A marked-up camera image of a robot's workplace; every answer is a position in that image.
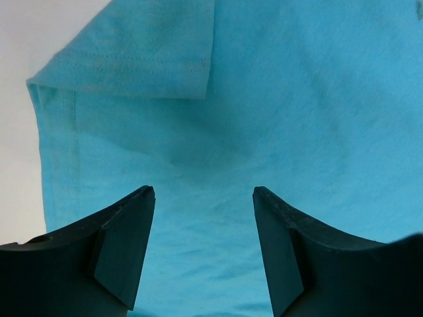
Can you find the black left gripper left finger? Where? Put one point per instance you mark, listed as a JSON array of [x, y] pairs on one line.
[[91, 267]]

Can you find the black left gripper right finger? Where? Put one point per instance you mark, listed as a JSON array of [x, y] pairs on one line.
[[313, 269]]

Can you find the turquoise t-shirt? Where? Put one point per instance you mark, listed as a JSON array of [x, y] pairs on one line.
[[319, 101]]

